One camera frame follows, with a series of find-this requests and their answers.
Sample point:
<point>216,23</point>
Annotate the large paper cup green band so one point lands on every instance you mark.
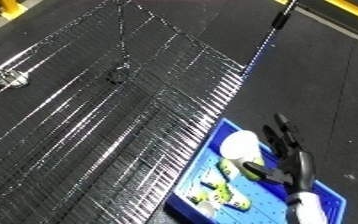
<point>242,146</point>

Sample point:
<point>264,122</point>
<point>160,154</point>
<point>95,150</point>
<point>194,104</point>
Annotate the pale right robot arm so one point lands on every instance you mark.
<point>309,210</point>

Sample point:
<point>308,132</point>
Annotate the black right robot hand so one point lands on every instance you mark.
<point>297,170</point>

